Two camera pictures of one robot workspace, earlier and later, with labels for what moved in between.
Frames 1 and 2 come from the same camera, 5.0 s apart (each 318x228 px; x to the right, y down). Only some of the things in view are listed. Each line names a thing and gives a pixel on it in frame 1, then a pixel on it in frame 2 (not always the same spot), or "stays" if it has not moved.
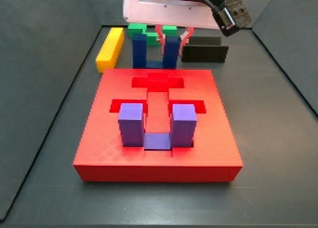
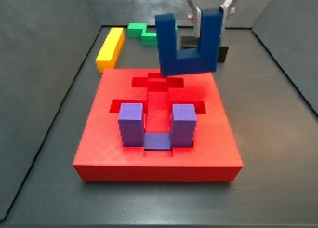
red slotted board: (210, 161) stays
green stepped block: (139, 29) stays
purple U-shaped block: (132, 128) stays
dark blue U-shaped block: (169, 54) to (188, 60)
